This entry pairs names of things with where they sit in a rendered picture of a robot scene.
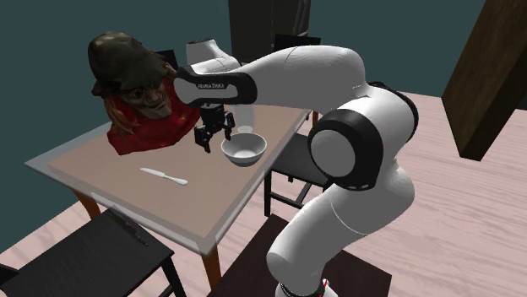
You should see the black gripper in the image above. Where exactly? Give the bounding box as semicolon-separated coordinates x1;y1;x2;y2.
193;103;237;154

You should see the black chair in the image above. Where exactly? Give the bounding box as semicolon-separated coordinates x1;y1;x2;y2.
263;132;333;218
155;49;180;72
273;33;322;53
0;207;187;297

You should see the dark tall cabinet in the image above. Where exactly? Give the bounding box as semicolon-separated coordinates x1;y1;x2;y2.
227;0;312;65

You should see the table with orange legs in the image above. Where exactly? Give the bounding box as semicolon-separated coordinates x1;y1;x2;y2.
24;105;320;289

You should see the brown wooden panel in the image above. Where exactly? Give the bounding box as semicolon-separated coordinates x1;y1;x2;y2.
441;0;527;162

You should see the white knife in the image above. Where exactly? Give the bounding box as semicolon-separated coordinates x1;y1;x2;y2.
139;166;189;187

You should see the pirate head bust figure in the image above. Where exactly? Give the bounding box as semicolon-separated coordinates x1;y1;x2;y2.
87;30;202;157

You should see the white bowl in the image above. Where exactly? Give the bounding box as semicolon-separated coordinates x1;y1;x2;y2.
220;132;269;168

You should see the white translucent cup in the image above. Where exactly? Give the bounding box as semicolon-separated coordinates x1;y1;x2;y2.
236;105;257;134

